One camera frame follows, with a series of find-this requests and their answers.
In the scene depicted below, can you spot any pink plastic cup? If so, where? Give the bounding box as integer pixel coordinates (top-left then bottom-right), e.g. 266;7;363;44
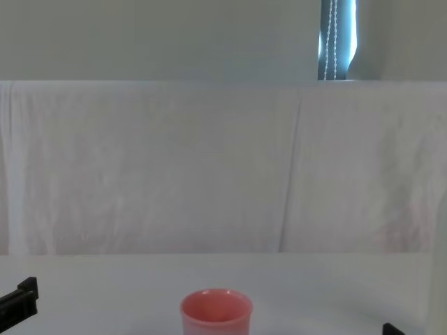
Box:
179;288;254;335

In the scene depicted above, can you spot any white curtain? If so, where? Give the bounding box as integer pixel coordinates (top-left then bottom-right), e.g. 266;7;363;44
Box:
0;0;447;84

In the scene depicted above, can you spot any white draped sheet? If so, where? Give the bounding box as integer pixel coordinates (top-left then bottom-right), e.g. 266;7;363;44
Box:
0;80;447;256

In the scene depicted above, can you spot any white table cloth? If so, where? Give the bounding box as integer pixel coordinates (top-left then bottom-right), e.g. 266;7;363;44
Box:
0;251;447;335

